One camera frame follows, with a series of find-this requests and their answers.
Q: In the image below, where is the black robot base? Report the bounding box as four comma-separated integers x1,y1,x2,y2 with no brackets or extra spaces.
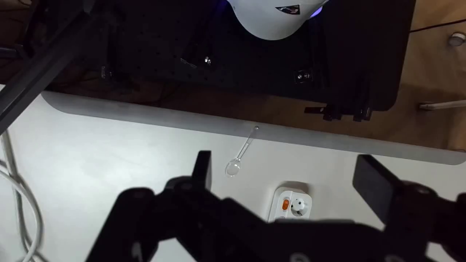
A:
0,0,418,134

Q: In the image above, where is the white power strip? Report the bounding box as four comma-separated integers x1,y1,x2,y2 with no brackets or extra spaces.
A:
268,181,314,221

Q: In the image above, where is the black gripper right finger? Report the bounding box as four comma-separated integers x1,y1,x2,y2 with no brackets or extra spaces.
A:
353,154,402,230

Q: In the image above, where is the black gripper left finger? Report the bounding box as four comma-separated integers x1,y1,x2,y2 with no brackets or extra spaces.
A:
193,150,212,189

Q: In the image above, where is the white power cable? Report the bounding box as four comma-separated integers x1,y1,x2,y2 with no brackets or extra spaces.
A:
0,130,47,262

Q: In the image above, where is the clear plastic spoon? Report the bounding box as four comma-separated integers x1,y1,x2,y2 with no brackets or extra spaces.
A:
225,125,260,175

